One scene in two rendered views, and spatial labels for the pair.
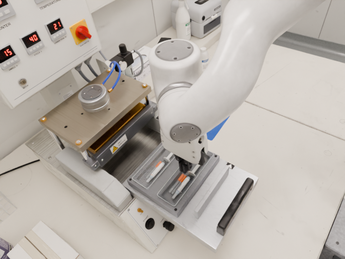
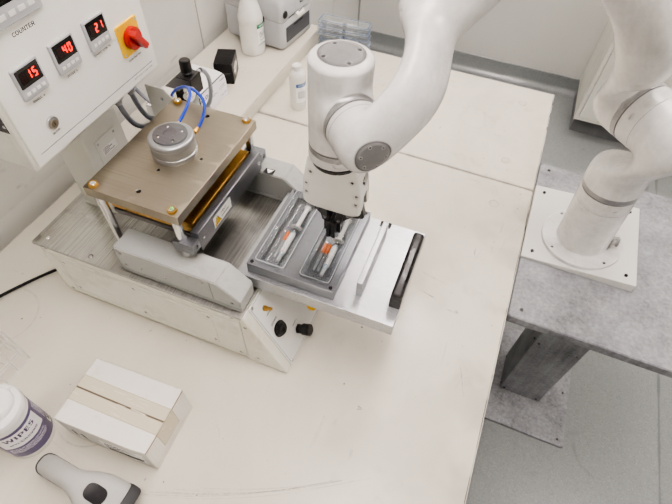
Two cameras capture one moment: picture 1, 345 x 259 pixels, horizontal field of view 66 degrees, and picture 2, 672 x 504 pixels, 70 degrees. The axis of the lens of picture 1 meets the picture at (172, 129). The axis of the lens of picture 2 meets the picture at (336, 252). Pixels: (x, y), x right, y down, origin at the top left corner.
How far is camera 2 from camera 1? 26 cm
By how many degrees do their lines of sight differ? 16
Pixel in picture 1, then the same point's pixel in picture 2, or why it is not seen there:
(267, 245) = (440, 329)
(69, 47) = (114, 63)
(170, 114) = (357, 132)
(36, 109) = (15, 187)
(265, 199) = (426, 274)
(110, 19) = not seen: hidden behind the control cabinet
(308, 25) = not seen: hidden behind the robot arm
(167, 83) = (339, 97)
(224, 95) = (420, 103)
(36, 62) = (71, 89)
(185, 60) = (361, 65)
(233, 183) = (395, 245)
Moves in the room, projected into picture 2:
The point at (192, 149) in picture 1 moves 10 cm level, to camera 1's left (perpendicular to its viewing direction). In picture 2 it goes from (355, 194) to (292, 210)
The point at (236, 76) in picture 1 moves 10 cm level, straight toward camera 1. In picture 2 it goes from (432, 80) to (449, 136)
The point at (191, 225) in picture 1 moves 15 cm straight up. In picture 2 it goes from (353, 305) to (359, 252)
